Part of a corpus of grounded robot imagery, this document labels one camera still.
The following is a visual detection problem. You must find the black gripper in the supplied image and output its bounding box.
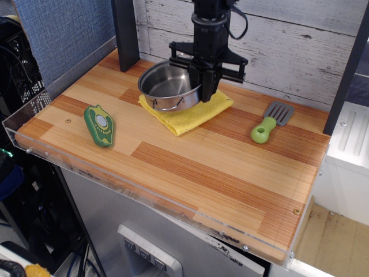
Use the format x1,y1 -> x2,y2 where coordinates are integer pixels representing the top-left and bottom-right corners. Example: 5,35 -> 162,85
169,20 -> 248,103

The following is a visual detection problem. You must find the stainless steel pot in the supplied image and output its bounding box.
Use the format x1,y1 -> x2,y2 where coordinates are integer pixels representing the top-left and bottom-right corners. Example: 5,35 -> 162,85
138,61 -> 201,112

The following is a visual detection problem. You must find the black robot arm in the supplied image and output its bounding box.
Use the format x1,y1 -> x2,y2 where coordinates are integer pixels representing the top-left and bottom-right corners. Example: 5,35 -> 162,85
169,1 -> 248,103

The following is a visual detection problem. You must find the yellow cloth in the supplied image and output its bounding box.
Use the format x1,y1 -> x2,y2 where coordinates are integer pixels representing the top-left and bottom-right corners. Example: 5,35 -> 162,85
138,90 -> 234,136

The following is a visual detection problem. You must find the green toy pepper half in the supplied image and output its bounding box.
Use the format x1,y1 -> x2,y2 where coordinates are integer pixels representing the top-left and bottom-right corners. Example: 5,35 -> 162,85
84,105 -> 115,147

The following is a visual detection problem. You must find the clear acrylic table guard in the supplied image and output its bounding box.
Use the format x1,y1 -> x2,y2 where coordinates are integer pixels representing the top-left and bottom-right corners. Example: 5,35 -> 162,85
6,51 -> 329,265

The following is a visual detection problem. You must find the silver toy fridge cabinet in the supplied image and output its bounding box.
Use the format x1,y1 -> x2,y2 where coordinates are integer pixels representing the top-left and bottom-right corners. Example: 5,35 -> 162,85
61,169 -> 270,276

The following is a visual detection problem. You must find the white toy sink unit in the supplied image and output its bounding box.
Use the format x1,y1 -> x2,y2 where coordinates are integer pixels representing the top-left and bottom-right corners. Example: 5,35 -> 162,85
312,102 -> 368,225

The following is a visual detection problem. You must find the black plastic crate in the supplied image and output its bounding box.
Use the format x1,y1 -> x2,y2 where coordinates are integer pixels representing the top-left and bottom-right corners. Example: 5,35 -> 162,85
1,16 -> 44,119

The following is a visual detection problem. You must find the grey dispenser button panel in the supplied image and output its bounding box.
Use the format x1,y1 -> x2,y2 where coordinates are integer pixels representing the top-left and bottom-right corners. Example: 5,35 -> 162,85
117,224 -> 183,276

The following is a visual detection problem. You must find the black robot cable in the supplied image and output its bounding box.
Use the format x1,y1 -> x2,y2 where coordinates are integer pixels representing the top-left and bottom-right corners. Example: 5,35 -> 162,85
227,2 -> 249,40

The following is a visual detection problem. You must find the green handled grey spatula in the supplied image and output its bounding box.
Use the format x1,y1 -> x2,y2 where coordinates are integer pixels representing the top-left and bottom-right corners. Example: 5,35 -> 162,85
251,101 -> 295,144

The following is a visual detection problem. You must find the dark grey left post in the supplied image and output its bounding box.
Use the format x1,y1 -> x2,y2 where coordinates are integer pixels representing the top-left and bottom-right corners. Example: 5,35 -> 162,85
111,0 -> 140,72

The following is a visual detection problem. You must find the dark grey post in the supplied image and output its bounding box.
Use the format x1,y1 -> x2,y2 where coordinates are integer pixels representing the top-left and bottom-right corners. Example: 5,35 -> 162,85
111,0 -> 140,72
323,4 -> 368,136

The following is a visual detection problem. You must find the dark grey right post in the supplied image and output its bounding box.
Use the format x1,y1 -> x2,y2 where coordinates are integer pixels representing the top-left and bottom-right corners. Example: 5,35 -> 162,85
323,4 -> 368,136

